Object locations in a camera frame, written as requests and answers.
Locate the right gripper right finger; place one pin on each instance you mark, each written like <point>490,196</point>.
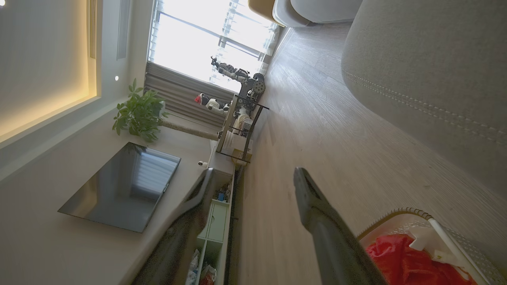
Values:
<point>328,237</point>

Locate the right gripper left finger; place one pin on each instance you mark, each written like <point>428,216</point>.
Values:
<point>178,237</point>

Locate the red basketball jersey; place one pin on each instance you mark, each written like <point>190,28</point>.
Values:
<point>396,261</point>

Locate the large grey sofa seat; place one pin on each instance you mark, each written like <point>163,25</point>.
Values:
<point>427,59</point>

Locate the light grey sofa seat module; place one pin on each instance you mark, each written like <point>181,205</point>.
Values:
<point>283,14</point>

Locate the small smooth yellow sofa backrest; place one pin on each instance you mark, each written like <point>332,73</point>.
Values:
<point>261,8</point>

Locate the white plastic bag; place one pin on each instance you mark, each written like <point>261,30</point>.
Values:
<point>193,269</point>

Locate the red and white bag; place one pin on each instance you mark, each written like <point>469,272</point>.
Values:
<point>208,275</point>

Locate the black flat screen television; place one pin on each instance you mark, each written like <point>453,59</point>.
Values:
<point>119,190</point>

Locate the white cardboard box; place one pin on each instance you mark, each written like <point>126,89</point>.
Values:
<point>237,148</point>

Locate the white laundry basket brown rim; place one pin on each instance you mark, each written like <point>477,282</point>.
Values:
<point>449,239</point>

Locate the grey table black metal legs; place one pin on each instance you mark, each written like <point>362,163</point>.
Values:
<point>228,120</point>

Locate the green potted plant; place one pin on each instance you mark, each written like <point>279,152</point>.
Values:
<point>138,114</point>

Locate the white humanoid robot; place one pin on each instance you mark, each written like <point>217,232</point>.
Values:
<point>212,103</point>

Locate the grey pleated curtain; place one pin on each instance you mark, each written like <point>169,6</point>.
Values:
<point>174,91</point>

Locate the dark humanoid robot tracked base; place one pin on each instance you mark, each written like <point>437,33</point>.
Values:
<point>249,85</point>

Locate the ceiling air vent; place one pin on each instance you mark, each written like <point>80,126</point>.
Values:
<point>92,27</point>

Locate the white low wall cabinet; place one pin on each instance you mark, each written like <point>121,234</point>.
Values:
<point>216,221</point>

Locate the small white security camera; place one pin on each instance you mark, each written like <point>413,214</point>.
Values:
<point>202,164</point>

